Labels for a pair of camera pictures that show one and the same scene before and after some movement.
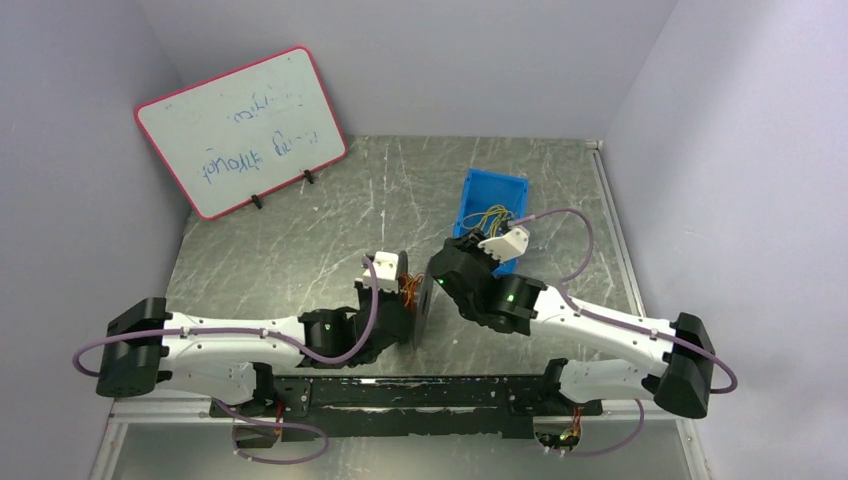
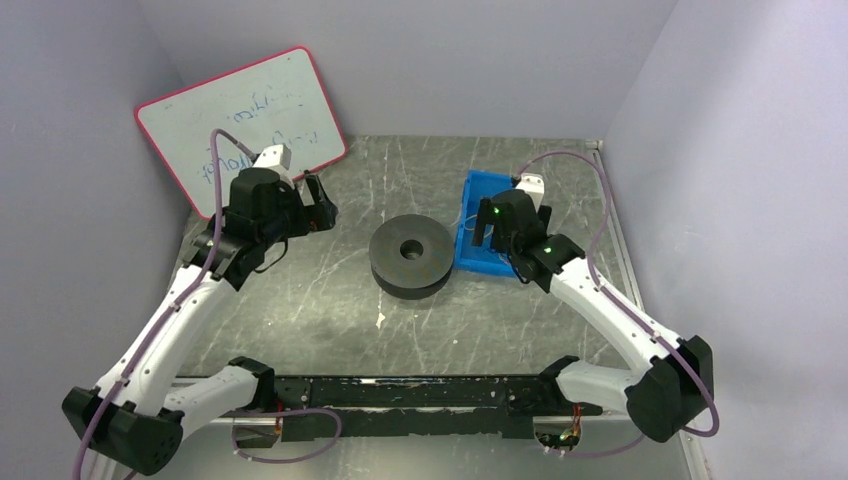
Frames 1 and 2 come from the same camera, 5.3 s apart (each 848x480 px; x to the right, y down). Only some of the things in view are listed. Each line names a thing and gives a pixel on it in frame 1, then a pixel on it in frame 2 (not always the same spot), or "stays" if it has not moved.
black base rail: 400,408 stays
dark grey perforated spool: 423,307 to 411,256
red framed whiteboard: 245,131 stays
